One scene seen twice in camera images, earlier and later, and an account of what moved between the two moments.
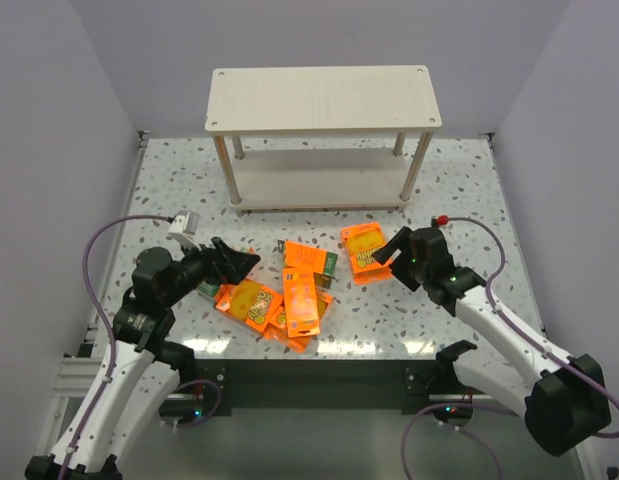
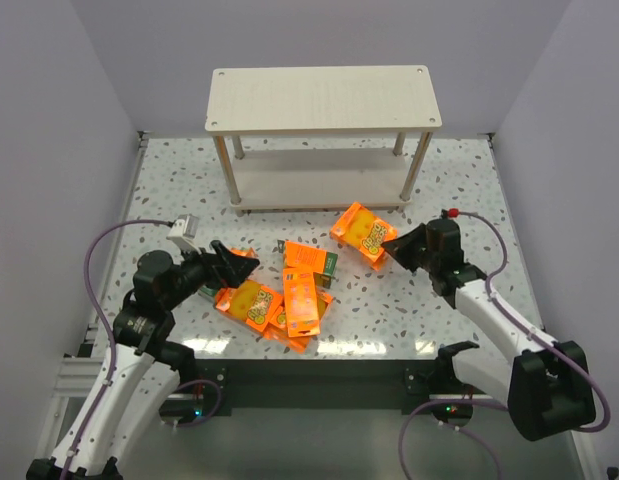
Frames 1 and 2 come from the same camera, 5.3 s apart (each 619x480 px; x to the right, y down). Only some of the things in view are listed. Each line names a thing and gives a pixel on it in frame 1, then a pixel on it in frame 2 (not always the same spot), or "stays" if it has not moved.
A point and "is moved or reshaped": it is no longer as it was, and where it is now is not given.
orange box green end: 309,258 stays
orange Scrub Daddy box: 360,242 is moved or reshaped
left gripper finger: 242,260 stays
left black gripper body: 215,261 stays
